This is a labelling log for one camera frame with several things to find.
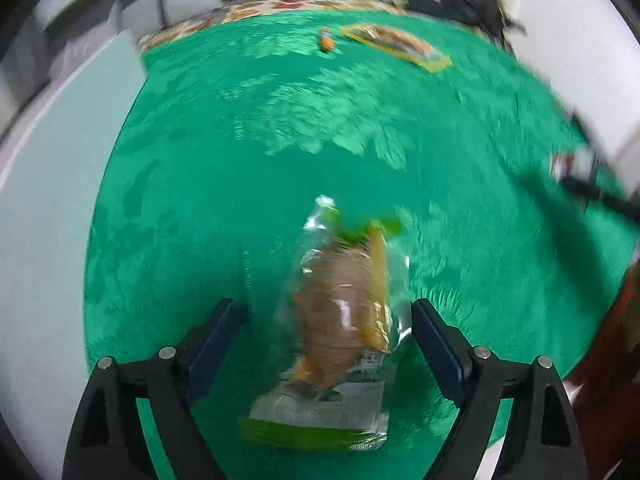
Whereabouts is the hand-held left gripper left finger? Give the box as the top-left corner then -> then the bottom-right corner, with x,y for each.
62,298 -> 236,480

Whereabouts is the clear green-edged snack packet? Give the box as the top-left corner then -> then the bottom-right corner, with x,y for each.
239,195 -> 413,453

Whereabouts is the brown wooden bed frame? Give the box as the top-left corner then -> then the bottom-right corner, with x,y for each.
567,260 -> 640,480

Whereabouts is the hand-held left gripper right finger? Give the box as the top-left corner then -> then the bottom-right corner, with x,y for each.
411,298 -> 588,480

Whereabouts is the floral bedsheet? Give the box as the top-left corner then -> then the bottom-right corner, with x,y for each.
137,0 -> 408,51

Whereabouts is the clear yellow-edged snack packet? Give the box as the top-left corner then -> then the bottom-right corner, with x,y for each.
340,22 -> 453,72

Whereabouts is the grey pillow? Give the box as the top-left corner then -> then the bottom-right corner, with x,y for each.
159,0 -> 226,27
116,0 -> 165,43

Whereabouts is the green blanket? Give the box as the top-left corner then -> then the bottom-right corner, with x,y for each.
82,7 -> 633,480

